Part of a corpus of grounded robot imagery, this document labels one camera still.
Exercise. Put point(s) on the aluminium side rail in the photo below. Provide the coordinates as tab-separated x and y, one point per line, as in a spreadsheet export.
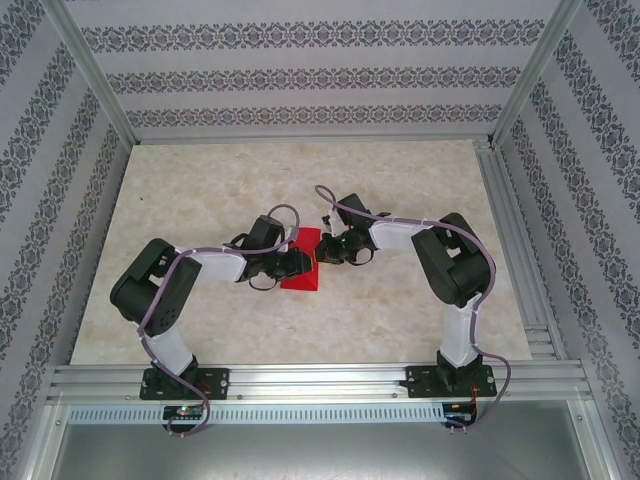
515	240

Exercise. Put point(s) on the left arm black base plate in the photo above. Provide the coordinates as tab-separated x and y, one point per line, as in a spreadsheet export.
215	382

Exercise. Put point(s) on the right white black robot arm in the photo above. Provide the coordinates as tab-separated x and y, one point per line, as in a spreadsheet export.
450	265

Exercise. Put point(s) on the long aluminium mounting rail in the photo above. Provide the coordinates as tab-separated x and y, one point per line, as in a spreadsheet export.
320	375

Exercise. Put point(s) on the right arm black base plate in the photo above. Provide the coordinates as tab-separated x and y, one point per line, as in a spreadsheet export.
420	382

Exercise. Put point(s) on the aluminium frame post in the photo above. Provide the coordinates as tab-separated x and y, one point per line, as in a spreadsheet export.
90	70
537	70

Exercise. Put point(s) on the grey metal sheet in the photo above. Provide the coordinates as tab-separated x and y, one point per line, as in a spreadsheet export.
320	452

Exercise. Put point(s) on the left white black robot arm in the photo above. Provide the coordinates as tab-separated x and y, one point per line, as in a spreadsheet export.
155	290

